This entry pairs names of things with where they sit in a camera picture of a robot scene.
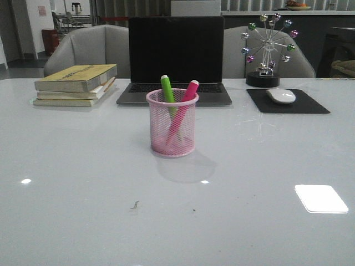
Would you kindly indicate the green highlighter pen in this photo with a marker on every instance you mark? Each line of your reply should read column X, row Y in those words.
column 168, row 94

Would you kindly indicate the grey left armchair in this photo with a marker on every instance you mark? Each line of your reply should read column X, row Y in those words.
column 102, row 44

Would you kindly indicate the ferris wheel desk ornament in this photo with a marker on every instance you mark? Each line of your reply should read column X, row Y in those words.
column 264, row 76

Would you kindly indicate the pink highlighter pen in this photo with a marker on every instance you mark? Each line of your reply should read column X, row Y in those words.
column 190, row 95

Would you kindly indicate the grey armchair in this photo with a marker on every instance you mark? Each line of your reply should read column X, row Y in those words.
column 241, row 54
column 102, row 44

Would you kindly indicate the fruit bowl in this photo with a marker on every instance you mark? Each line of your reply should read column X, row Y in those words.
column 296, row 6

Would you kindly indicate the grey right armchair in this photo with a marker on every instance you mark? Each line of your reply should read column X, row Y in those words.
column 241, row 54

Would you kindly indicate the pink mesh pen holder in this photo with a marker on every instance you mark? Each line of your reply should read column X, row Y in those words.
column 183, row 142

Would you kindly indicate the white middle book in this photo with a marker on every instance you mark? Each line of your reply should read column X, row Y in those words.
column 96, row 93

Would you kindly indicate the yellow top book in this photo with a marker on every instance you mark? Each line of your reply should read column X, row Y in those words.
column 78, row 78

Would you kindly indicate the grey open laptop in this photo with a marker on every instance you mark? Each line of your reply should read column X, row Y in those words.
column 184, row 49

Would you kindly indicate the red bin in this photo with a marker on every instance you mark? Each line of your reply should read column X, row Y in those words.
column 50, row 40

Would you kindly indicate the bottom book yellow spine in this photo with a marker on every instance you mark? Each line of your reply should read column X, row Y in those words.
column 71, row 103

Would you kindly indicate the black mouse pad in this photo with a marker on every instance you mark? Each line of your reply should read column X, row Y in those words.
column 303, row 104

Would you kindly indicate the white computer mouse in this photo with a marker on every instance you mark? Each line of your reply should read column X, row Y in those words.
column 281, row 96

